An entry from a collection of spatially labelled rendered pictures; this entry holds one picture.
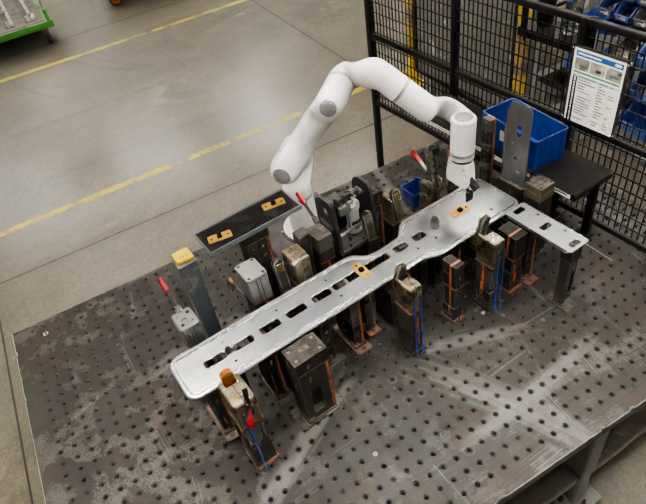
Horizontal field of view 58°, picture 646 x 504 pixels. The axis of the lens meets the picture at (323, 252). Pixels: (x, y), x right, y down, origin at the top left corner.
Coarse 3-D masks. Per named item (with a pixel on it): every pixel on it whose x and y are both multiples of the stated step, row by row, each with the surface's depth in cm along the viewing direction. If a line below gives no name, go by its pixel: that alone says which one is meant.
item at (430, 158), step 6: (432, 144) 216; (426, 150) 216; (432, 150) 215; (438, 150) 214; (426, 156) 217; (432, 156) 218; (426, 162) 219; (432, 162) 220; (432, 168) 221; (432, 174) 221; (438, 174) 223; (432, 180) 222; (438, 180) 224
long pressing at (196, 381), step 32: (480, 192) 226; (416, 224) 217; (448, 224) 215; (352, 256) 209; (416, 256) 205; (320, 288) 200; (352, 288) 198; (256, 320) 194; (288, 320) 192; (320, 320) 190; (192, 352) 187; (224, 352) 186; (256, 352) 184; (192, 384) 178
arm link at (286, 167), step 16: (336, 80) 194; (320, 96) 192; (336, 96) 191; (320, 112) 194; (336, 112) 193; (304, 128) 209; (320, 128) 207; (288, 144) 216; (304, 144) 214; (272, 160) 223; (288, 160) 218; (304, 160) 218; (272, 176) 224; (288, 176) 221
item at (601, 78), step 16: (576, 48) 208; (576, 64) 211; (592, 64) 206; (608, 64) 201; (624, 64) 196; (592, 80) 209; (608, 80) 204; (624, 80) 199; (576, 96) 218; (592, 96) 212; (608, 96) 207; (576, 112) 222; (592, 112) 216; (608, 112) 210; (592, 128) 219; (608, 128) 213
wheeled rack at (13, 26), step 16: (0, 0) 719; (16, 0) 719; (32, 0) 715; (0, 16) 683; (16, 16) 677; (32, 16) 659; (48, 16) 653; (0, 32) 645; (16, 32) 644; (32, 32) 652; (48, 32) 666
